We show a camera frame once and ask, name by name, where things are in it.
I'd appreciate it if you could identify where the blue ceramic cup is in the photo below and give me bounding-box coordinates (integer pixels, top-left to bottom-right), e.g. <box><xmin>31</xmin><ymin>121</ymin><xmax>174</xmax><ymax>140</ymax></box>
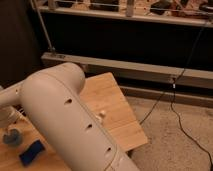
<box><xmin>2</xmin><ymin>129</ymin><xmax>22</xmax><ymax>147</ymax></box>

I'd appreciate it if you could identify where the grey baseboard heater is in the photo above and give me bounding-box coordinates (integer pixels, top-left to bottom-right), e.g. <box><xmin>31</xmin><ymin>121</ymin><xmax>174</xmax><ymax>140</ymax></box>
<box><xmin>41</xmin><ymin>52</ymin><xmax>213</xmax><ymax>108</ymax></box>

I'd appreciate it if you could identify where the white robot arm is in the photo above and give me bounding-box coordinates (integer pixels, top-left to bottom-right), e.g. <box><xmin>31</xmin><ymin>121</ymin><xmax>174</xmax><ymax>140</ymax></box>
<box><xmin>0</xmin><ymin>63</ymin><xmax>139</xmax><ymax>171</ymax></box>

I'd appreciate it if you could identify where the blue sponge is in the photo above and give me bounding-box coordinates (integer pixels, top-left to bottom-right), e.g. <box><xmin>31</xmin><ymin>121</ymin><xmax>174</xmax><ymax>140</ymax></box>
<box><xmin>19</xmin><ymin>140</ymin><xmax>45</xmax><ymax>166</ymax></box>

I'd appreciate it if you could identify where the white tube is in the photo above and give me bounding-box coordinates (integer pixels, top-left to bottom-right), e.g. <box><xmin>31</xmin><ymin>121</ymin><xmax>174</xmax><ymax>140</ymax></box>
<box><xmin>96</xmin><ymin>110</ymin><xmax>106</xmax><ymax>122</ymax></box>

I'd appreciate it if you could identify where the metal pole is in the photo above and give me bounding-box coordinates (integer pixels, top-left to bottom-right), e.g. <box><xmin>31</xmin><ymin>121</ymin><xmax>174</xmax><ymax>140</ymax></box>
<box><xmin>32</xmin><ymin>0</ymin><xmax>56</xmax><ymax>55</ymax></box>

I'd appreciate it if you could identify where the wooden table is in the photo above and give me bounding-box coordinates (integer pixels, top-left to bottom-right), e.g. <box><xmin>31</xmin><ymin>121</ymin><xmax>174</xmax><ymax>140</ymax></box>
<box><xmin>0</xmin><ymin>73</ymin><xmax>148</xmax><ymax>171</ymax></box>

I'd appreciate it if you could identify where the black cable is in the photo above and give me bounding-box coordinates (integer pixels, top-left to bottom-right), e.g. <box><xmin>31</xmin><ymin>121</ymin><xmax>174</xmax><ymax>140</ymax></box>
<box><xmin>138</xmin><ymin>24</ymin><xmax>213</xmax><ymax>169</ymax></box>

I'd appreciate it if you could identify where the cluttered shelf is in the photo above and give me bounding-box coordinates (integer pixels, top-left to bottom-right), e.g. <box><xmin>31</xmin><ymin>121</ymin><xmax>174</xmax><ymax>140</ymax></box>
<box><xmin>30</xmin><ymin>0</ymin><xmax>213</xmax><ymax>29</ymax></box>

